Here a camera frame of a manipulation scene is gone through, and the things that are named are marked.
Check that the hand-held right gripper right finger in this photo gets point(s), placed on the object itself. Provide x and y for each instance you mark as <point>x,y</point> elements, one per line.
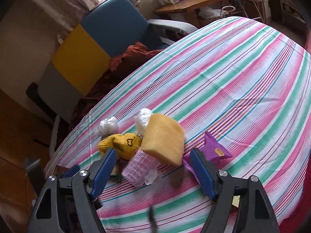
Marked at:
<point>203,174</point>

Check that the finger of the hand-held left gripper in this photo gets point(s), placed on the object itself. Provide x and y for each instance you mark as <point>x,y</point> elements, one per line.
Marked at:
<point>70,171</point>

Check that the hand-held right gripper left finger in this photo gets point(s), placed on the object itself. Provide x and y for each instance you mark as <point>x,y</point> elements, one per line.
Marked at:
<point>102,174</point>

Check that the purple snack packet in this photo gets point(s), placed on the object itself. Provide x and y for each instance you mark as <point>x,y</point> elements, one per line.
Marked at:
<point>213,148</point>

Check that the pink plastic bottle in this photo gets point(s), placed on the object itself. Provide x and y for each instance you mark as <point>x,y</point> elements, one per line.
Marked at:
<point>139,167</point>

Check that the yellow green snack packet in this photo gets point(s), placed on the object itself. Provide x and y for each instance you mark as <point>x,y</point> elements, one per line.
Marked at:
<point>118,172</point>

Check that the crumpled white plastic ball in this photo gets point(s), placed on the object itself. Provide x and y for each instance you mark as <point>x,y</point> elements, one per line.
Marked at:
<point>143,119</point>
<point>107,126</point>

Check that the large yellow sponge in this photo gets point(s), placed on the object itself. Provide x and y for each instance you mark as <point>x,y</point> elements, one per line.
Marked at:
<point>162,138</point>

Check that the wooden wardrobe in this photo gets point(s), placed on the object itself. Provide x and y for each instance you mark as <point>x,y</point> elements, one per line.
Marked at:
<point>14,138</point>

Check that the red cloth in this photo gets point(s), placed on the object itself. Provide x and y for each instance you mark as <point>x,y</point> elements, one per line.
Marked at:
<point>291,223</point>

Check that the brown blanket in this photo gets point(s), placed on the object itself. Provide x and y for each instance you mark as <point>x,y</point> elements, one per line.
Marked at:
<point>131,55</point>

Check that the blue yellow grey armchair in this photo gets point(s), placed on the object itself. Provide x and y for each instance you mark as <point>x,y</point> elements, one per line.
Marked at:
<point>114,21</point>

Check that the white plastic bags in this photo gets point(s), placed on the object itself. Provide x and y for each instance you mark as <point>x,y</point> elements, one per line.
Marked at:
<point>209,12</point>

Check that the wooden side table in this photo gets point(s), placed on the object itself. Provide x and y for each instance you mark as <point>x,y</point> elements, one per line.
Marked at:
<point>194,2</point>

